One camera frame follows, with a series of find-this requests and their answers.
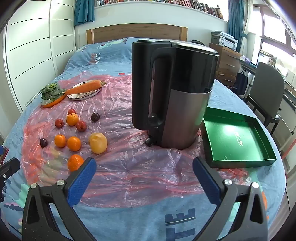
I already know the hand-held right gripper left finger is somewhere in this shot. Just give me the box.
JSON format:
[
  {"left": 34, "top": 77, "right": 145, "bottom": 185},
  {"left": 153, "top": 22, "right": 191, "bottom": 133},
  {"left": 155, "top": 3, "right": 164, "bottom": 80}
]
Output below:
[{"left": 22, "top": 157, "right": 97, "bottom": 241}]

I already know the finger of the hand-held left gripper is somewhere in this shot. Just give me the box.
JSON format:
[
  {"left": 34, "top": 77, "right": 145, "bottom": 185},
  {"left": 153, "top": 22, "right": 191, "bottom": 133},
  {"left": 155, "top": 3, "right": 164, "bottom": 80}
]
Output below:
[{"left": 0, "top": 158, "right": 21, "bottom": 180}]

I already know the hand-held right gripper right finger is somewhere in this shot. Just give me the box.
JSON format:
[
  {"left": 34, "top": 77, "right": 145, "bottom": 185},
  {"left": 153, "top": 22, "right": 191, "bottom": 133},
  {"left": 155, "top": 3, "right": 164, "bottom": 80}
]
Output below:
[{"left": 192, "top": 157, "right": 270, "bottom": 241}]

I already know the yellow apple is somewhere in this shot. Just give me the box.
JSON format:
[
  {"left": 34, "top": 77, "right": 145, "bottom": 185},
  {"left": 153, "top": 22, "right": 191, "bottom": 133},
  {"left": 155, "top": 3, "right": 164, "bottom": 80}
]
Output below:
[{"left": 89, "top": 133, "right": 108, "bottom": 154}]

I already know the green box tray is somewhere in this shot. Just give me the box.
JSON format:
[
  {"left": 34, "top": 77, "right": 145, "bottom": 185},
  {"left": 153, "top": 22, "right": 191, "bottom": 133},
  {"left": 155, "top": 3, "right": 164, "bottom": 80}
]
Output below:
[{"left": 201, "top": 107, "right": 277, "bottom": 169}]

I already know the pink plastic sheet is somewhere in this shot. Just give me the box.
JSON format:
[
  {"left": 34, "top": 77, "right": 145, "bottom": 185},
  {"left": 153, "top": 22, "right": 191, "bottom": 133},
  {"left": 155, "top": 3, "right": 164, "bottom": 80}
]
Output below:
[{"left": 22, "top": 74, "right": 255, "bottom": 204}]

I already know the black and silver electric kettle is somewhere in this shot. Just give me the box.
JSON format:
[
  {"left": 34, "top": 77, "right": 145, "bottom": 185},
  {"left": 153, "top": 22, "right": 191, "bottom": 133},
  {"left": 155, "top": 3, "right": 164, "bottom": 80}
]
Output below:
[{"left": 131, "top": 39, "right": 220, "bottom": 150}]

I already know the orange plate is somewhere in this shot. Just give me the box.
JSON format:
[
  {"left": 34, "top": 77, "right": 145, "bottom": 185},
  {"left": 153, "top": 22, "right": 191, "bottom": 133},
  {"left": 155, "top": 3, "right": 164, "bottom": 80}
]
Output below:
[{"left": 41, "top": 89, "right": 67, "bottom": 108}]

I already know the green bok choy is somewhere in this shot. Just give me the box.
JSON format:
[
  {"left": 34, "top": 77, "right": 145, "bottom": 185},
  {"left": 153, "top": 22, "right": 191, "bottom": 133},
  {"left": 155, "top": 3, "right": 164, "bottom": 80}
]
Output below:
[{"left": 41, "top": 82, "right": 66, "bottom": 100}]

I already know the white patterned plate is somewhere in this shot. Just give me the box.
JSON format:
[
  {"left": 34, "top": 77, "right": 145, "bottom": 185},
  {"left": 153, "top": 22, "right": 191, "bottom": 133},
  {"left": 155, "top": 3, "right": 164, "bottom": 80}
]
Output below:
[{"left": 67, "top": 81, "right": 102, "bottom": 101}]

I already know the orange carrot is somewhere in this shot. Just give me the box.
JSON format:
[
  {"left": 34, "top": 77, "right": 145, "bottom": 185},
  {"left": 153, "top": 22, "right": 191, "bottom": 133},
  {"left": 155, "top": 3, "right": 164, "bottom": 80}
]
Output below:
[{"left": 65, "top": 79, "right": 107, "bottom": 95}]

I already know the black bag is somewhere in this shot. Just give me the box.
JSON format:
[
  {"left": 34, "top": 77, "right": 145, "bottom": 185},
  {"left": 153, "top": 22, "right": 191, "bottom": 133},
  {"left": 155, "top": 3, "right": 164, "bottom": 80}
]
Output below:
[{"left": 232, "top": 70, "right": 248, "bottom": 96}]

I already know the grey chair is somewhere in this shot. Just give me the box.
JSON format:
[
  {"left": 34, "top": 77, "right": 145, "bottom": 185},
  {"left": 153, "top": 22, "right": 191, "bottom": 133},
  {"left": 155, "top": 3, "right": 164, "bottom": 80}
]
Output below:
[{"left": 245, "top": 62, "right": 286, "bottom": 137}]

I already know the wooden dresser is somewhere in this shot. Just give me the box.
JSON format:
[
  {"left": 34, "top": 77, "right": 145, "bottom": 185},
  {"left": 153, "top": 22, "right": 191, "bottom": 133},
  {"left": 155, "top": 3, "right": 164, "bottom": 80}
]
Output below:
[{"left": 209, "top": 43, "right": 243, "bottom": 87}]

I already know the glass desk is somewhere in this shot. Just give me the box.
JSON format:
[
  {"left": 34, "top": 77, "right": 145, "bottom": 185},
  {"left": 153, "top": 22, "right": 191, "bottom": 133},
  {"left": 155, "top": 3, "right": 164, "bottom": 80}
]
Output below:
[{"left": 239, "top": 56, "right": 264, "bottom": 75}]

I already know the white printer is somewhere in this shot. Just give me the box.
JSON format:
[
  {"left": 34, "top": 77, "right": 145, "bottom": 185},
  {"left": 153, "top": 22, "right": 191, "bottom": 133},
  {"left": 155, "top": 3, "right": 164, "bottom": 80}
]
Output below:
[{"left": 211, "top": 31, "right": 238, "bottom": 51}]

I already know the wooden headboard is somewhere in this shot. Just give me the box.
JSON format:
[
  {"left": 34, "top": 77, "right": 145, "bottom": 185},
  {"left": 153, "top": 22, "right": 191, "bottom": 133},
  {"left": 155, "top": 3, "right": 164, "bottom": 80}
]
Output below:
[{"left": 86, "top": 23, "right": 188, "bottom": 44}]

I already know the teal curtain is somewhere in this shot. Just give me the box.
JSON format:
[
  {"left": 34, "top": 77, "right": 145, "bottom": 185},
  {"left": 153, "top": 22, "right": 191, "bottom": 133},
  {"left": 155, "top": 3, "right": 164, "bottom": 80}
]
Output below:
[
  {"left": 76, "top": 0, "right": 95, "bottom": 23},
  {"left": 227, "top": 0, "right": 250, "bottom": 44}
]

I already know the window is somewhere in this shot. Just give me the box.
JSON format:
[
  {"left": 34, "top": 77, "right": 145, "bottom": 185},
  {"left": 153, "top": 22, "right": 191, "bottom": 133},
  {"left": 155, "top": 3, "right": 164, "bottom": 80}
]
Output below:
[{"left": 248, "top": 5, "right": 296, "bottom": 61}]

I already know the row of books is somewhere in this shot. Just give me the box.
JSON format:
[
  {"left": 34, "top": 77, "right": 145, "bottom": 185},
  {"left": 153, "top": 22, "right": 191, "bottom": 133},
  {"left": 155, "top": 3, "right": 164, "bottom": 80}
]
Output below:
[{"left": 94, "top": 0, "right": 224, "bottom": 19}]

